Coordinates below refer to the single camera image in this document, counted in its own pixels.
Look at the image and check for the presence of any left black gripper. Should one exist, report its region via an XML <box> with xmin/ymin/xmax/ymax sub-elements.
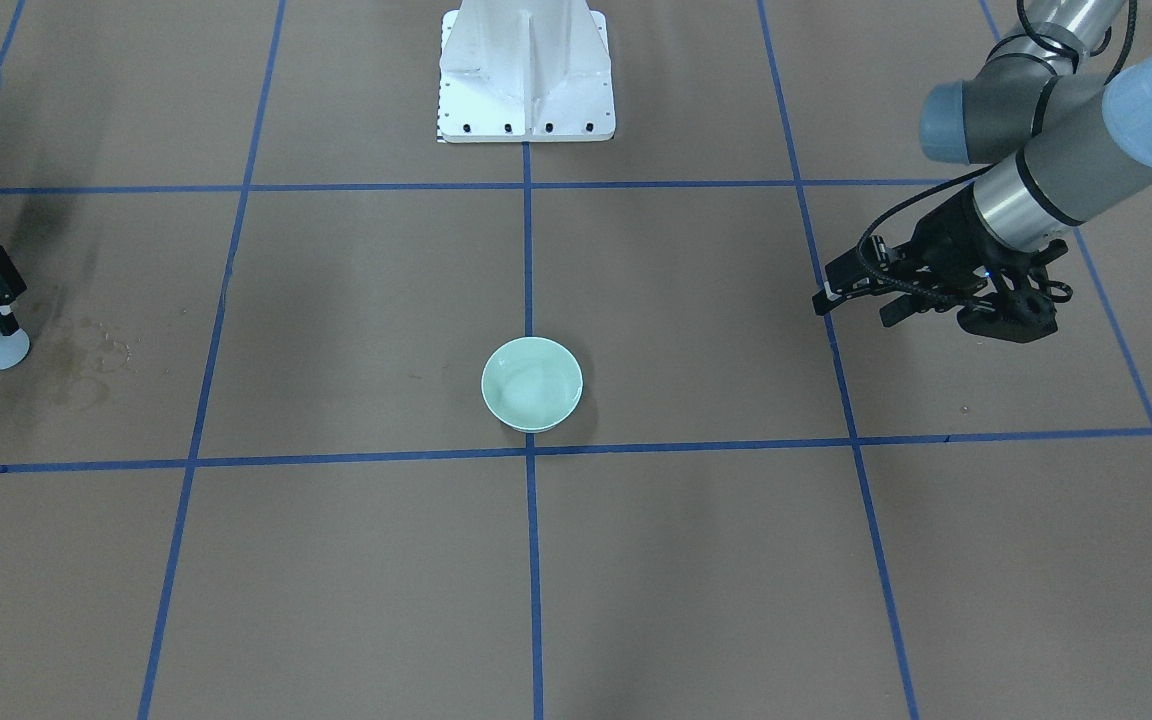
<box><xmin>812</xmin><ymin>190</ymin><xmax>1073</xmax><ymax>344</ymax></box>

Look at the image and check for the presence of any mint green bowl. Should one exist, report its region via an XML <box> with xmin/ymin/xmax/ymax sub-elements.
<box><xmin>480</xmin><ymin>338</ymin><xmax>585</xmax><ymax>433</ymax></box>

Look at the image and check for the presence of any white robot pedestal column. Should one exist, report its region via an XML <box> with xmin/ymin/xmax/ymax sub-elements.
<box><xmin>435</xmin><ymin>1</ymin><xmax>617</xmax><ymax>143</ymax></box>

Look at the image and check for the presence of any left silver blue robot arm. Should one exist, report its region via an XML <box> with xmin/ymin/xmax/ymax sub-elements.
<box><xmin>813</xmin><ymin>1</ymin><xmax>1152</xmax><ymax>343</ymax></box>

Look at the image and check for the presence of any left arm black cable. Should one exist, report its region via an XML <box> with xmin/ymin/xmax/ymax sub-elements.
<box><xmin>856</xmin><ymin>0</ymin><xmax>1137</xmax><ymax>301</ymax></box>

